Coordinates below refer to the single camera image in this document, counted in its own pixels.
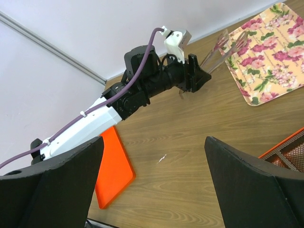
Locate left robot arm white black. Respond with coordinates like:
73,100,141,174
31,46,211,164

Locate floral tray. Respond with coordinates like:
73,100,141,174
220,3,304,106

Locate orange box lid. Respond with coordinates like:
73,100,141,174
95,126,136,209

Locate orange compartment box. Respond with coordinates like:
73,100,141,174
259,128,304,172

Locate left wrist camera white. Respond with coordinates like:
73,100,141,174
161,26,192,64

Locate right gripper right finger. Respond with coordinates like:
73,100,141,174
204,136,304,228

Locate metal tongs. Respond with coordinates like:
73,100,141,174
178,28,249,100

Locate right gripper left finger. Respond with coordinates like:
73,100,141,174
0,137,104,228

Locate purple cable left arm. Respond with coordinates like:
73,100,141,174
0,27,166,170

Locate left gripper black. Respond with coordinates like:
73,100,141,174
143,54,211,97

